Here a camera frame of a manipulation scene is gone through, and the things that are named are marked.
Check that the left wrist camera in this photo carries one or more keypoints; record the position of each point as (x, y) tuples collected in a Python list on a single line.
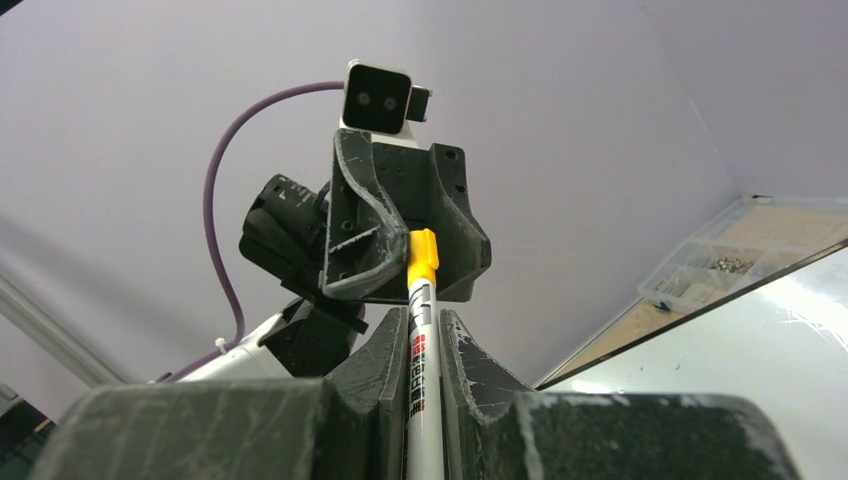
[(384, 102)]

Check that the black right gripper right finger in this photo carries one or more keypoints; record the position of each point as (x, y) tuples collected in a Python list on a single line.
[(482, 433)]

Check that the clear plastic screw box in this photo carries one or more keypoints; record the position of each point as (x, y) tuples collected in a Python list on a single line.
[(749, 240)]

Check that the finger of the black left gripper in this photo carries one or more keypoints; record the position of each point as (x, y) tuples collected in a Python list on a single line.
[(464, 248), (365, 249)]

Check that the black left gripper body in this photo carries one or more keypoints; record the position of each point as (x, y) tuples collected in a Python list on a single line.
[(406, 174)]

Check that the white marker pen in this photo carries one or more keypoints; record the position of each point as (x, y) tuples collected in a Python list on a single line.
[(425, 457)]

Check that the white whiteboard black frame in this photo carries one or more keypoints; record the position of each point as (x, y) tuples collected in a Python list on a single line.
[(780, 343)]

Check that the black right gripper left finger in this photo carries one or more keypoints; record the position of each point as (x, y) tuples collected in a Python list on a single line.
[(368, 417)]

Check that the yellow marker cap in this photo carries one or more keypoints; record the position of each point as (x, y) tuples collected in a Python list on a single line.
[(423, 256)]

